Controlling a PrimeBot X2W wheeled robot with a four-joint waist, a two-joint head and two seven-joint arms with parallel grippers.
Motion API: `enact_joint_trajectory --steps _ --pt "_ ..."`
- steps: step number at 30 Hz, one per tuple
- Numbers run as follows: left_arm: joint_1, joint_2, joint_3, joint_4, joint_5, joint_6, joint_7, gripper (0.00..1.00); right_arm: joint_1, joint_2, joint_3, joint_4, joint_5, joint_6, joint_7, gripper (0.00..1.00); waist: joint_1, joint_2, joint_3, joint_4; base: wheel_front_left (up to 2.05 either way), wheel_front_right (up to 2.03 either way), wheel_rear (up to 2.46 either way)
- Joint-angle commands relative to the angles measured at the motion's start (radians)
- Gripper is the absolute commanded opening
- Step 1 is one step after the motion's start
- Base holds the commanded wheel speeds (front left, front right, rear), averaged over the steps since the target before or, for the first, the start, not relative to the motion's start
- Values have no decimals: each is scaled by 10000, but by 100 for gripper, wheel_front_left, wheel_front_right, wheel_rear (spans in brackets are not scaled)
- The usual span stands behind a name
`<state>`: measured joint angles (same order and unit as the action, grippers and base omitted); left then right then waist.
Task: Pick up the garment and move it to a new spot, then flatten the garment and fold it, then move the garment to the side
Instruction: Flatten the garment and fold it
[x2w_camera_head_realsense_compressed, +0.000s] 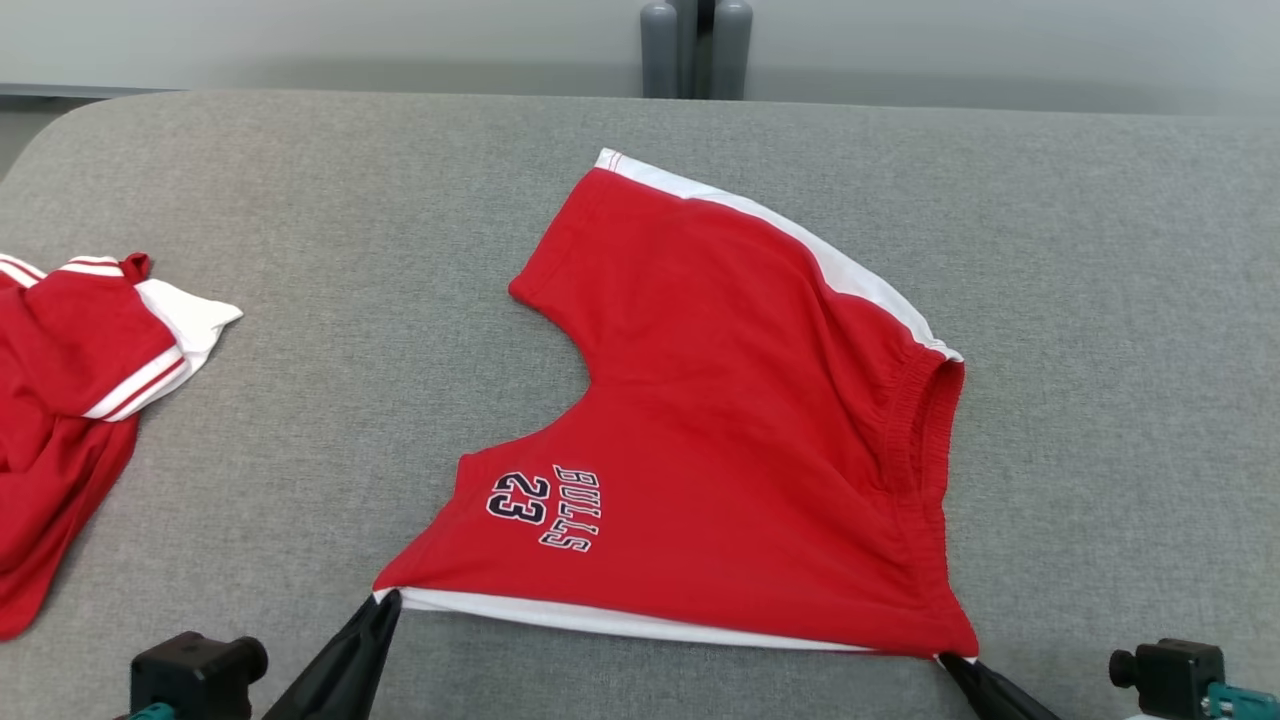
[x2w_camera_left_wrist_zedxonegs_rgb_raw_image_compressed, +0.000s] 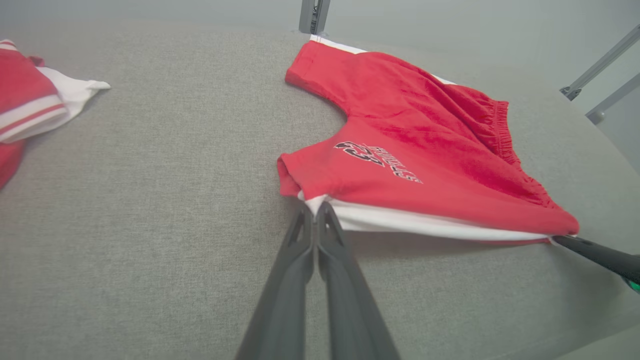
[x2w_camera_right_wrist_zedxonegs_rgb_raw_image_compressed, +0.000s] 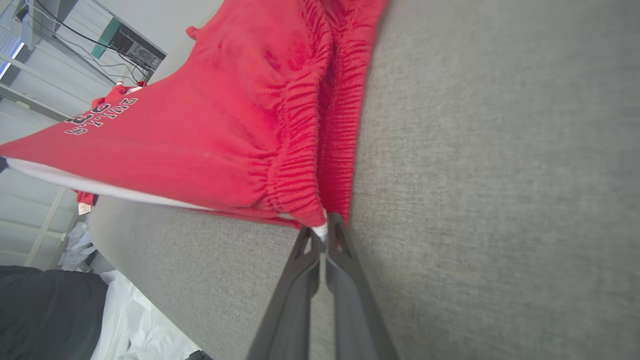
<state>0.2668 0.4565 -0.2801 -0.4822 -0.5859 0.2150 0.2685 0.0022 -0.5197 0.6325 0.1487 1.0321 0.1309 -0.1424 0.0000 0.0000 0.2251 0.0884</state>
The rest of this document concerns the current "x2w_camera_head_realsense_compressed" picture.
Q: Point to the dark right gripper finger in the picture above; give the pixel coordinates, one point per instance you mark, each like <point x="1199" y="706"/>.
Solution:
<point x="1010" y="700"/>
<point x="975" y="695"/>

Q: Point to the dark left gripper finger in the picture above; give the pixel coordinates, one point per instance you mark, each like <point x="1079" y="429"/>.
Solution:
<point x="315" y="680"/>
<point x="365" y="680"/>

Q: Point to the red Bulls shorts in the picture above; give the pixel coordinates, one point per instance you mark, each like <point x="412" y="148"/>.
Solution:
<point x="720" y="420"/>

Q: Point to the red number 23 jersey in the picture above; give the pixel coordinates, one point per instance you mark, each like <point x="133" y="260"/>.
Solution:
<point x="60" y="400"/>

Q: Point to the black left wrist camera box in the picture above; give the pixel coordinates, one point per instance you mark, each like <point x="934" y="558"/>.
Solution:
<point x="195" y="675"/>

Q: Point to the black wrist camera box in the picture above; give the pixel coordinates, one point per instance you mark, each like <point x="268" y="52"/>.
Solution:
<point x="195" y="675"/>
<point x="1165" y="675"/>

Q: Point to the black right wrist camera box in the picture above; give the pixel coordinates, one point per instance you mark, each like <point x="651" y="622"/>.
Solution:
<point x="1165" y="675"/>

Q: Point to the grey metal post with cylinders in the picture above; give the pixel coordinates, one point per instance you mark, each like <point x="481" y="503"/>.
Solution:
<point x="697" y="50"/>

